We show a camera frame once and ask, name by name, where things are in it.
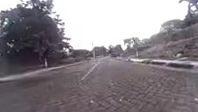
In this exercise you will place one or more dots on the distant row of trees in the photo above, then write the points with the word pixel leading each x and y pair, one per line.
pixel 101 51

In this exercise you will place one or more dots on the thin pole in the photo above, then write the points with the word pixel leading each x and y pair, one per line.
pixel 93 52

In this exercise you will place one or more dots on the grey brick paved road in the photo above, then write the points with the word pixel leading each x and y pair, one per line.
pixel 109 91

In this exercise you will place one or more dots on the large dark tree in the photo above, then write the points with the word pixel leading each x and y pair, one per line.
pixel 35 29

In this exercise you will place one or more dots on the black and white striped kerb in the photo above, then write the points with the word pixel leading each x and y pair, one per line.
pixel 174 64

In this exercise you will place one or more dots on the plain grey kerb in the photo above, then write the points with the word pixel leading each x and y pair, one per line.
pixel 24 74

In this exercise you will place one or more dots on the grass verge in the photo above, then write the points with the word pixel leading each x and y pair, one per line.
pixel 17 69

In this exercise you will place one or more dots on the earth embankment with bushes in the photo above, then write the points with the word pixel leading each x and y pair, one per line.
pixel 183 44

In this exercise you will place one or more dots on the trees on embankment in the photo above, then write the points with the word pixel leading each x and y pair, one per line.
pixel 196 1

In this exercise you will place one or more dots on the short pale post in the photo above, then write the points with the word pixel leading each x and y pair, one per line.
pixel 137 53

